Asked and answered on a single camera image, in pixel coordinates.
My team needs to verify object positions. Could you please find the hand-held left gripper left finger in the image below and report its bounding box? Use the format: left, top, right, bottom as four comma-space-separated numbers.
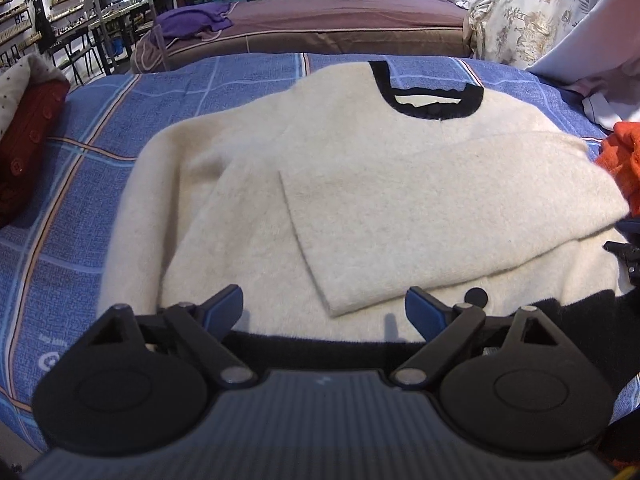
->
75, 284, 258, 388

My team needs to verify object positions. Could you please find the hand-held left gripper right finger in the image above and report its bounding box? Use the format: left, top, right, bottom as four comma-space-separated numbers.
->
392, 286, 576, 388

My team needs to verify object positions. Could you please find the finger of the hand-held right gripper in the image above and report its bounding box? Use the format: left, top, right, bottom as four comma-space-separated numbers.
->
602, 217, 640, 288

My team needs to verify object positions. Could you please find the cream sweater with black trim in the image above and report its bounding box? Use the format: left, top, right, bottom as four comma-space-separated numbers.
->
100, 60, 636, 361

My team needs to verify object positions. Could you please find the orange cloth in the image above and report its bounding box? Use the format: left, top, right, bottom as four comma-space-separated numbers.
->
595, 121, 640, 221

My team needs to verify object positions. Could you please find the white cloth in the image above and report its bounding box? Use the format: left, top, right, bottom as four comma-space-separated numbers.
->
581, 92, 626, 131

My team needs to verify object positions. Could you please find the pale lavender cloth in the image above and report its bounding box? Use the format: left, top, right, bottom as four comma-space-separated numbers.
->
525, 0, 640, 98

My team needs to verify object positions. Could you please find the blue plaid bedsheet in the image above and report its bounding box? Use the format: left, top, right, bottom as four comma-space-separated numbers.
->
0, 52, 640, 441

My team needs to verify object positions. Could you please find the red knit cardigan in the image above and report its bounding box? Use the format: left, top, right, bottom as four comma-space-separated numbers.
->
0, 80, 71, 228

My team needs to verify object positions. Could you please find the floral beige duvet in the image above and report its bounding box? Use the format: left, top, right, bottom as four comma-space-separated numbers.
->
427, 0, 628, 71

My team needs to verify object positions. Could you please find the purple cloth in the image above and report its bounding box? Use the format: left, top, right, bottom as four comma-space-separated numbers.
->
155, 1, 236, 41

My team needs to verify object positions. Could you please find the mauve and brown bed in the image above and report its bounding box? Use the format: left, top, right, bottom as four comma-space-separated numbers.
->
130, 0, 473, 76

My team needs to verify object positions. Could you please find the cream dotted garment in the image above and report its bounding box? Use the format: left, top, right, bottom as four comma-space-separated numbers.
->
0, 52, 68, 141

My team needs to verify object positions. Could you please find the dark dining chair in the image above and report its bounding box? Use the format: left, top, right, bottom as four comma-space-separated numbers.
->
152, 0, 197, 16

